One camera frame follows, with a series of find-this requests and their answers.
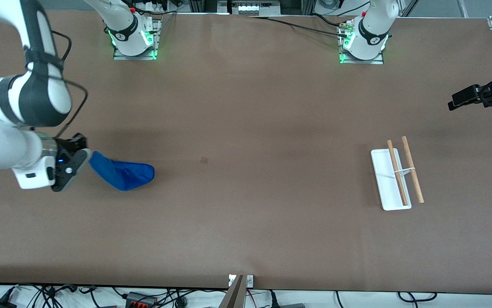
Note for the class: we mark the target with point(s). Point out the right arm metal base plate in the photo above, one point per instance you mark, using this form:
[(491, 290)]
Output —
[(136, 57)]

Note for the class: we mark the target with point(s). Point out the small metal edge bracket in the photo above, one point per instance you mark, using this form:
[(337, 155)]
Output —
[(250, 281)]

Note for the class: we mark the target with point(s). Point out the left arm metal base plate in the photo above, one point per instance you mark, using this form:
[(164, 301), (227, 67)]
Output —
[(363, 61)]

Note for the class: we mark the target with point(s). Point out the grey white power strip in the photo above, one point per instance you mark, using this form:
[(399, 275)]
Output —
[(254, 8)]

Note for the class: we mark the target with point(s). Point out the black red power adapter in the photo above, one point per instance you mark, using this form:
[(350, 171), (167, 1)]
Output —
[(141, 300)]

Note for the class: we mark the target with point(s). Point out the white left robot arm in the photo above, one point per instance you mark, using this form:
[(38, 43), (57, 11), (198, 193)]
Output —
[(372, 25)]

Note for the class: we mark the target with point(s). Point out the blue microfibre towel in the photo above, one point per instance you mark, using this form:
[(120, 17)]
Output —
[(123, 175)]

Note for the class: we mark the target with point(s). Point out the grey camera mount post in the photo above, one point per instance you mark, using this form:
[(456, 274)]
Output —
[(234, 297)]

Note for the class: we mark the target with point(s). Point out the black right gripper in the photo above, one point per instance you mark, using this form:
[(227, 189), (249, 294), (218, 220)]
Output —
[(67, 147)]

